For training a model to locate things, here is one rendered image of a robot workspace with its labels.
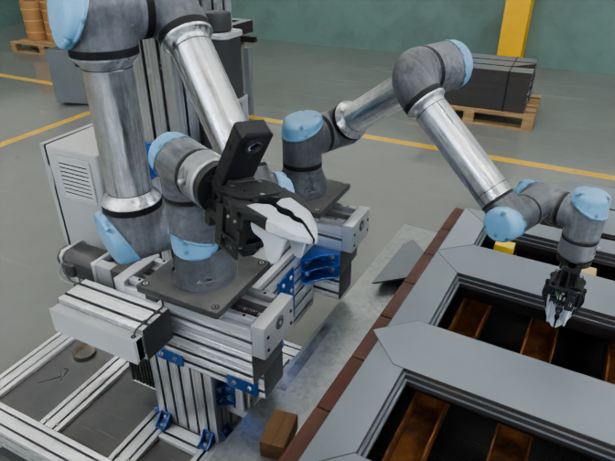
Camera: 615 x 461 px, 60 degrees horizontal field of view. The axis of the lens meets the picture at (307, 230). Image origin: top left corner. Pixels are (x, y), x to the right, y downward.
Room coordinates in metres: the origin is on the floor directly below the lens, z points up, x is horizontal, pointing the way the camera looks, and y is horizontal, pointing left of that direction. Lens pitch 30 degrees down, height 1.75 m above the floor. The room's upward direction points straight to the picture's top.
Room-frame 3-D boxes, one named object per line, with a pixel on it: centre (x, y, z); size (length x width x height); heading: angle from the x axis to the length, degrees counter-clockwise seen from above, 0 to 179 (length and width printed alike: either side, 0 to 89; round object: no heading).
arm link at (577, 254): (1.00, -0.59, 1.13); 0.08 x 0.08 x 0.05
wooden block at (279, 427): (0.85, 0.07, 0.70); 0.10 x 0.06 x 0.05; 163
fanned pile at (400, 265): (1.58, -0.36, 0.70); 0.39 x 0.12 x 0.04; 151
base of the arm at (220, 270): (1.03, 0.24, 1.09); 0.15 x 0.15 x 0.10
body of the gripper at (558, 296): (0.99, -0.59, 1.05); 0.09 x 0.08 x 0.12; 151
